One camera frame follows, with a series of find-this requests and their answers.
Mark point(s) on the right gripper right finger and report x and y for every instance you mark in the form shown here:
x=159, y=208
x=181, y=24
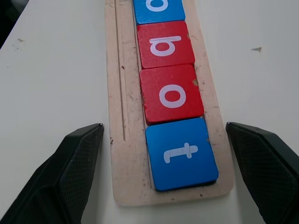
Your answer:
x=266, y=170

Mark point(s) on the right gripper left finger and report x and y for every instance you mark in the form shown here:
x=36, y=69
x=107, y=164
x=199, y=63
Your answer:
x=58, y=179

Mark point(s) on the blue letter tile i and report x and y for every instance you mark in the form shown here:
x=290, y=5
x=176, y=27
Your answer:
x=182, y=154

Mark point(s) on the red letter o block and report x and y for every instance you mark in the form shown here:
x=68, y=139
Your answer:
x=171, y=95

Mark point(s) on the red letter b block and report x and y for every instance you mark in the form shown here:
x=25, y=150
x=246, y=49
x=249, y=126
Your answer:
x=165, y=44

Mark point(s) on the wooden letter tray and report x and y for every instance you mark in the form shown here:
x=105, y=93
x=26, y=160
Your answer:
x=126, y=116

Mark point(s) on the blue letter o block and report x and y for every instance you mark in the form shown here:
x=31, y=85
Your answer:
x=161, y=14

